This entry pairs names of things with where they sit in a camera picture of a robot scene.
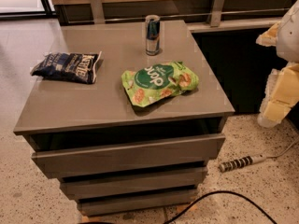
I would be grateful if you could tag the blue chip bag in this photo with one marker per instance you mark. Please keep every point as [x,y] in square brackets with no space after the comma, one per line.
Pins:
[71,67]

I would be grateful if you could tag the green snack bag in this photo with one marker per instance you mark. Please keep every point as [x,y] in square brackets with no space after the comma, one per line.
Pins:
[163,80]

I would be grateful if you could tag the redbull can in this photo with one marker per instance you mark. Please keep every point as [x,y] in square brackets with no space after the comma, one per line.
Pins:
[152,34]

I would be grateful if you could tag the metal bracket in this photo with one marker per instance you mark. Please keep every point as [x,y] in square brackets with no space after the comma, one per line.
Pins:
[215,13]
[98,12]

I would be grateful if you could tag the top grey drawer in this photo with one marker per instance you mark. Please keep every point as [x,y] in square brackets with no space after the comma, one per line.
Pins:
[106,159]

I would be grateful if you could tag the grey drawer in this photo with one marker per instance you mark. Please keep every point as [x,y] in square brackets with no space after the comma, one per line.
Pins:
[124,184]
[106,159]
[118,205]

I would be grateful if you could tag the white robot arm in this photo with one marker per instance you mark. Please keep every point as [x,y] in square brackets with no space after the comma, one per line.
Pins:
[287,46]

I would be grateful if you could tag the white power strip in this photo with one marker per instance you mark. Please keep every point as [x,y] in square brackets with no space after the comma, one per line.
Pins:
[250,160]

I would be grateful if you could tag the right metal bracket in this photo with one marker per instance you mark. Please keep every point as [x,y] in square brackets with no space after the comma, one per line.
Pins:
[215,13]

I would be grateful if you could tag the grey drawer cabinet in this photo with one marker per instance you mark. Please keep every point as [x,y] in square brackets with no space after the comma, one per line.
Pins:
[64,115]

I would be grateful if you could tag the wooden counter rail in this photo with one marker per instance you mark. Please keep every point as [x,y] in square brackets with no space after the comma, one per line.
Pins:
[79,11]

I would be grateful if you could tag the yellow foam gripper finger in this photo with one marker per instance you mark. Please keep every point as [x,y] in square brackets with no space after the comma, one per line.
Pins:
[281,95]
[269,37]

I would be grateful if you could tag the bottom grey drawer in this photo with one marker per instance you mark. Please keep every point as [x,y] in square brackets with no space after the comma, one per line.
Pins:
[118,205]

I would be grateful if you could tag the left metal bracket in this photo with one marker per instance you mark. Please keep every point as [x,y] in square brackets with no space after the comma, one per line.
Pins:
[98,12]

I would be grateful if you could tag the middle grey drawer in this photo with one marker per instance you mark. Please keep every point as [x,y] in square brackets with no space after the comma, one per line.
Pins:
[124,184]

